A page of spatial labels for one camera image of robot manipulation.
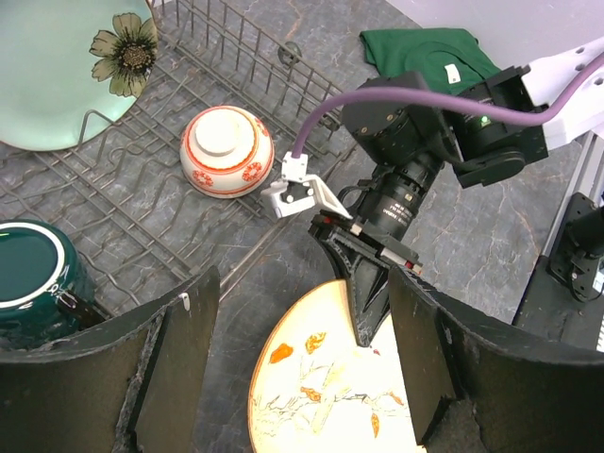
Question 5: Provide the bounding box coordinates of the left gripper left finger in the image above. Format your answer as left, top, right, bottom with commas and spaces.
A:
1, 267, 220, 452

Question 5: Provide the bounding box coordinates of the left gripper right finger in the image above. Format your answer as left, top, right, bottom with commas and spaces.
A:
388, 266, 603, 452

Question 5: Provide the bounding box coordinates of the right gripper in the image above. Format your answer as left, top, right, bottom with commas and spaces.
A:
309, 210, 422, 347

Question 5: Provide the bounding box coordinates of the cream bird pattern plate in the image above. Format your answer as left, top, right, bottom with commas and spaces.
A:
247, 279, 425, 452

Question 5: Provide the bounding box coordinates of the mint green flower plate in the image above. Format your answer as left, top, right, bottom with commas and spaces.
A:
1, 1, 159, 151

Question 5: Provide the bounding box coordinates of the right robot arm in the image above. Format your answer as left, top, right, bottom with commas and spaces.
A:
310, 40, 603, 347

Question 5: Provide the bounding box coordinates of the dark green mug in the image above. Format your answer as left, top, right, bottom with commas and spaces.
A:
1, 219, 108, 351

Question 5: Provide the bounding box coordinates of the white red patterned bowl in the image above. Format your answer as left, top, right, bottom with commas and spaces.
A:
179, 105, 276, 199

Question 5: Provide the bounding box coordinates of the green folded cloth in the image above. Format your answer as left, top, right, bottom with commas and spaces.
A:
360, 27, 500, 95

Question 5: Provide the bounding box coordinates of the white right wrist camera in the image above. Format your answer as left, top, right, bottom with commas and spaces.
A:
260, 152, 352, 219

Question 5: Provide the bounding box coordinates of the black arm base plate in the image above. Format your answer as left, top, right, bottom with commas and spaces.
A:
512, 193, 603, 352

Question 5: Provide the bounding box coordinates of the grey wire dish rack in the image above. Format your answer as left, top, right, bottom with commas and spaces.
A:
1, 1, 354, 314

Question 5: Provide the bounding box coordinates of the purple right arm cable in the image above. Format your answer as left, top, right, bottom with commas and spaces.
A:
291, 52, 604, 161

